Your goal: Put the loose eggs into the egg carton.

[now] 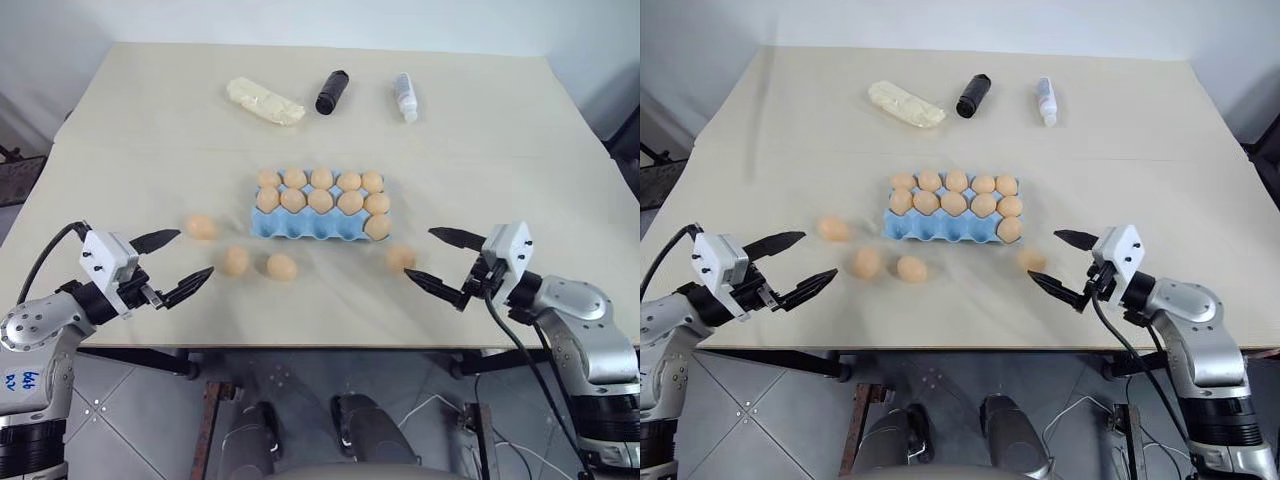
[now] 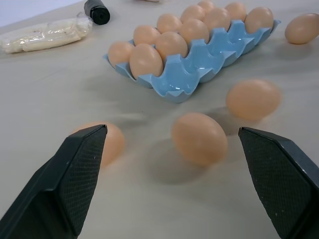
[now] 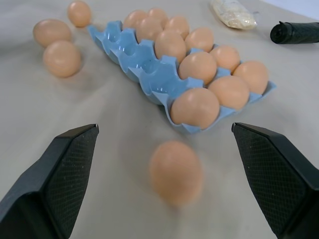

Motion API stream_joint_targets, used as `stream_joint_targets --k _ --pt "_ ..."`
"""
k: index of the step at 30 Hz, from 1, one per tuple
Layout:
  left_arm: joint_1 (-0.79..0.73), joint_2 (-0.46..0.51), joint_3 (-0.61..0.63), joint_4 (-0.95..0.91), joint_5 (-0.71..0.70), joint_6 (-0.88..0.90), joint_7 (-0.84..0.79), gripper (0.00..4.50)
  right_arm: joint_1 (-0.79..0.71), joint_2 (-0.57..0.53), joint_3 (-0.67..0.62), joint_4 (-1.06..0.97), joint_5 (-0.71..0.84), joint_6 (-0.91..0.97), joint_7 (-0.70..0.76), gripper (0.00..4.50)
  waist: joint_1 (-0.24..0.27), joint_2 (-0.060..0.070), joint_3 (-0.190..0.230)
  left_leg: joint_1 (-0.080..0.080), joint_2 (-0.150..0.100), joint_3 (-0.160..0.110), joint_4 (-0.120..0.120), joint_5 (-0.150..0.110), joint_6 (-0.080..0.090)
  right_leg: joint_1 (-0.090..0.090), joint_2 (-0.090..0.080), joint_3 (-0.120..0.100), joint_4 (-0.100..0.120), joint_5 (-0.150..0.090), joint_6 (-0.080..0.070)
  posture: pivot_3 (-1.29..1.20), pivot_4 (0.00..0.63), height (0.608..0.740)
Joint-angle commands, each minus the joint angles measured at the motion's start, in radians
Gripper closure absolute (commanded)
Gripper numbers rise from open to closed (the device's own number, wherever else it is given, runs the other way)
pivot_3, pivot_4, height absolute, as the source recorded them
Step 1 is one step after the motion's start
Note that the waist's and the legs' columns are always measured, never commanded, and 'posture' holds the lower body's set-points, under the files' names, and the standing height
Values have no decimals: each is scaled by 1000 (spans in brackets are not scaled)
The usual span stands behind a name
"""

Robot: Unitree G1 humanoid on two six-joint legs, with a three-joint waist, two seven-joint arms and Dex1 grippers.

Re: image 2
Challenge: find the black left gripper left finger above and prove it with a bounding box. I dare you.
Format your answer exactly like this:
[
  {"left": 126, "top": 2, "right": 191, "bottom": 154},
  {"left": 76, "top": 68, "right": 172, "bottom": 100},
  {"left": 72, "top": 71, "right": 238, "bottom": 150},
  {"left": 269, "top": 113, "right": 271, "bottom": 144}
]
[{"left": 0, "top": 123, "right": 109, "bottom": 239}]

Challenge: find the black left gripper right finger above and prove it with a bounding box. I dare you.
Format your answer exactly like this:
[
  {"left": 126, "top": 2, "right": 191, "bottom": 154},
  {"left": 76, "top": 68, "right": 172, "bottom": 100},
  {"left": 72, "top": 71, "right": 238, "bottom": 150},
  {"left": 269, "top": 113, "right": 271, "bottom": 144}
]
[{"left": 238, "top": 126, "right": 319, "bottom": 239}]

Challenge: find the blue egg tray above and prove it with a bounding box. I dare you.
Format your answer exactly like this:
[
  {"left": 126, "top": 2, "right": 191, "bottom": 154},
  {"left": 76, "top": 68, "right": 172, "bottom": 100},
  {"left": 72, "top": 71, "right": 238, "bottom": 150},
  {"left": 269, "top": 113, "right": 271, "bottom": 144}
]
[{"left": 103, "top": 18, "right": 282, "bottom": 104}]

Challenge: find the brown egg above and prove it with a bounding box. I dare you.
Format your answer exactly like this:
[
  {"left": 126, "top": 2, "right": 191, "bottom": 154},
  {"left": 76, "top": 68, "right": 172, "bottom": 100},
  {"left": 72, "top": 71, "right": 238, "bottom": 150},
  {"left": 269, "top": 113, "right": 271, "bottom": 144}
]
[
  {"left": 180, "top": 4, "right": 206, "bottom": 23},
  {"left": 171, "top": 112, "right": 228, "bottom": 167},
  {"left": 202, "top": 7, "right": 231, "bottom": 34},
  {"left": 157, "top": 13, "right": 183, "bottom": 34},
  {"left": 226, "top": 79, "right": 282, "bottom": 121},
  {"left": 224, "top": 1, "right": 247, "bottom": 22},
  {"left": 155, "top": 31, "right": 189, "bottom": 63},
  {"left": 197, "top": 0, "right": 215, "bottom": 13},
  {"left": 133, "top": 25, "right": 161, "bottom": 47},
  {"left": 71, "top": 121, "right": 126, "bottom": 168},
  {"left": 107, "top": 41, "right": 135, "bottom": 69},
  {"left": 285, "top": 13, "right": 319, "bottom": 45},
  {"left": 244, "top": 6, "right": 274, "bottom": 35},
  {"left": 129, "top": 43, "right": 163, "bottom": 79},
  {"left": 178, "top": 18, "right": 210, "bottom": 47}
]

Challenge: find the clear plastic bag bundle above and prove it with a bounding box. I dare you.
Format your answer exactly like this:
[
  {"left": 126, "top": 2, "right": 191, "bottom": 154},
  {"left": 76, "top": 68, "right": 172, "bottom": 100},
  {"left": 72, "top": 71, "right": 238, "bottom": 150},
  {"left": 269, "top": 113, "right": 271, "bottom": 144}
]
[{"left": 0, "top": 11, "right": 94, "bottom": 54}]

